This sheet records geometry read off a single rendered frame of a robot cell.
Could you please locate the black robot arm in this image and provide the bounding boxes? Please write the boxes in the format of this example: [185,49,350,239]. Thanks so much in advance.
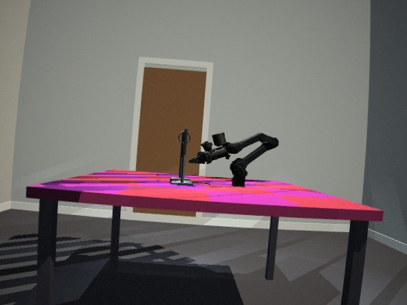
[201,133,278,188]

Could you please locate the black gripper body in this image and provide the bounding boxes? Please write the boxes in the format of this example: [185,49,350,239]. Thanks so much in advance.
[199,148,219,164]

